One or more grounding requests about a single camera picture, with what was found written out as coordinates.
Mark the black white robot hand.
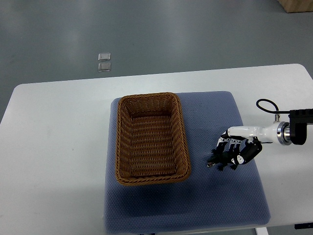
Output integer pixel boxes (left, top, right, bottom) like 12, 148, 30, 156
213, 122, 291, 166

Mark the dark toy crocodile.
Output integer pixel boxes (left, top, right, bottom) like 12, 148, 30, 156
207, 149, 239, 171

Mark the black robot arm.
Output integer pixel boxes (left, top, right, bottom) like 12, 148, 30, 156
289, 109, 313, 145

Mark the brown wicker basket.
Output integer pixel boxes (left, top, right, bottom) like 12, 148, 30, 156
115, 93, 191, 186

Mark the blue padded mat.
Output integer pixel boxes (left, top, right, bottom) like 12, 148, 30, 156
104, 91, 270, 234

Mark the white table leg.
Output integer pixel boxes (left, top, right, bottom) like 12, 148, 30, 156
255, 227, 269, 235

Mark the wooden box corner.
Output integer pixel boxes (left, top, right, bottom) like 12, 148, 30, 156
278, 0, 313, 13

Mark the upper silver floor plate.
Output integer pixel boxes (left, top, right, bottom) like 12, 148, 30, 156
98, 52, 111, 61

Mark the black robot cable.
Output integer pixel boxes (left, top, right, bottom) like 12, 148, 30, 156
256, 98, 291, 115

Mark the black bracket under table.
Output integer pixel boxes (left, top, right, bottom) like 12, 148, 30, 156
294, 222, 313, 230

